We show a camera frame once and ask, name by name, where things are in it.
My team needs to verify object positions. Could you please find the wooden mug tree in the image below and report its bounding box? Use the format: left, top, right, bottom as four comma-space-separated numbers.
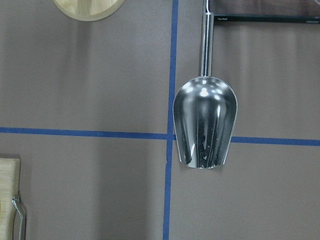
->
53, 0, 125, 22

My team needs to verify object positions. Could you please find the dark rectangular tray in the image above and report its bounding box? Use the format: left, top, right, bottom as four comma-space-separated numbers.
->
208, 0, 320, 24

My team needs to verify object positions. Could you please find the metal scoop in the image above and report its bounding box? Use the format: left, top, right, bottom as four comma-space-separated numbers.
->
173, 0, 238, 169

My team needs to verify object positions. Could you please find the wooden cutting board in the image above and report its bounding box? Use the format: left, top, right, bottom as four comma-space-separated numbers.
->
0, 158, 27, 240

